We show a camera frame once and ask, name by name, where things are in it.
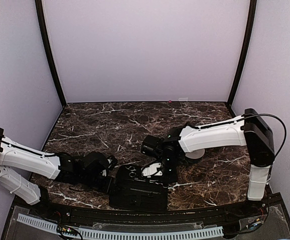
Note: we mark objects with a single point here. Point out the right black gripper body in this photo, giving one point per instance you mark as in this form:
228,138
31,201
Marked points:
168,163

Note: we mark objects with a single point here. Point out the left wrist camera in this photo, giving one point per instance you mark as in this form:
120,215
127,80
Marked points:
95,163

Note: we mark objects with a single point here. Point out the black hair clip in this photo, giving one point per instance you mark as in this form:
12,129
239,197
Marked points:
139,200

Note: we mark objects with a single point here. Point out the black front rail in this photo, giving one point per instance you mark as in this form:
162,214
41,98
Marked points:
268,220

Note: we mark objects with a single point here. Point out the black frame post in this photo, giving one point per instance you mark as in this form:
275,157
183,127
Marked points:
243,53
48,51

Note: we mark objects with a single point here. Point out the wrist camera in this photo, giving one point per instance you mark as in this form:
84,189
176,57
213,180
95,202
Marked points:
151,146
95,163

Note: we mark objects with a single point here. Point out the white and teal bowl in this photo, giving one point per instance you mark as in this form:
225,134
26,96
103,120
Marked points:
195,156

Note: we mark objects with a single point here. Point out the right black frame post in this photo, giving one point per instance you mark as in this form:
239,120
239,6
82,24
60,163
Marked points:
243,53

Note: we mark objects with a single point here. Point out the black zippered tool case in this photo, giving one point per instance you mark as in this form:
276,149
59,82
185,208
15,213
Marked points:
125,186

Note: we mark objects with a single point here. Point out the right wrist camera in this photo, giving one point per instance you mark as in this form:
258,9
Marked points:
151,146

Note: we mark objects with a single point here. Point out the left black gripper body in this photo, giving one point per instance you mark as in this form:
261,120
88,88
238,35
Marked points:
89,181

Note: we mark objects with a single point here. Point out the silver scissors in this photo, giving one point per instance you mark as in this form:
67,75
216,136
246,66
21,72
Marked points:
134,171

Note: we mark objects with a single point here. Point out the white slotted cable duct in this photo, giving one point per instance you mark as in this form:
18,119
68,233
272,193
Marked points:
104,231

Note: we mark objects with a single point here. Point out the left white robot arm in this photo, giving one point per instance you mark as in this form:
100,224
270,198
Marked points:
60,167

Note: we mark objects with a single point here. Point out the left black frame post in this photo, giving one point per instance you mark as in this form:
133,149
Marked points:
48,51

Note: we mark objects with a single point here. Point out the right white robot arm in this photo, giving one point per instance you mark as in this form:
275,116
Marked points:
189,142

